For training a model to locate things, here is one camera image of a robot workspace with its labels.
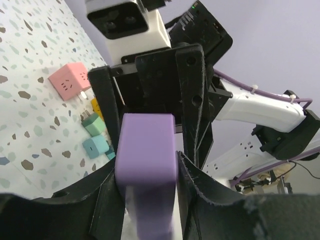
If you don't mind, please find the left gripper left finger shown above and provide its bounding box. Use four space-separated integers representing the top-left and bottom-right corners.
0 160 125 240

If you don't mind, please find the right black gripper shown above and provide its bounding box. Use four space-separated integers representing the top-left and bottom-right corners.
88 42 233 169

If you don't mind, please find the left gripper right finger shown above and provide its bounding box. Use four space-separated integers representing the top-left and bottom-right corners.
177 151 320 240

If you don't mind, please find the teal cube adapter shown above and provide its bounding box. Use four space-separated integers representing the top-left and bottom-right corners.
105 145 116 160

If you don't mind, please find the green cube adapter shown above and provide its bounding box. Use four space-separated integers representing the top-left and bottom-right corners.
80 109 106 138

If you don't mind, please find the yellow cube socket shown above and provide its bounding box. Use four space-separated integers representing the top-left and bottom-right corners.
90 98 103 119

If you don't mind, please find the light blue cube adapter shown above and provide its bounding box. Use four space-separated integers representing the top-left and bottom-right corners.
82 135 110 159

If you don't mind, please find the purple power strip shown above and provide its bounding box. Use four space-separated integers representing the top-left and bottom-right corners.
115 113 178 240

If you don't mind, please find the pink cube socket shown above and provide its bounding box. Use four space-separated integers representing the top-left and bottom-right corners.
48 62 91 101

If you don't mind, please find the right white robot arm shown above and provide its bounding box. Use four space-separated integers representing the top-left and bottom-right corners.
85 0 320 187

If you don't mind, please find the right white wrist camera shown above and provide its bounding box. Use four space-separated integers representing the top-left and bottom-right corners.
84 0 171 65

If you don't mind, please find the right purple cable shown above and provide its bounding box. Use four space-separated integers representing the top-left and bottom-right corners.
213 68 320 193

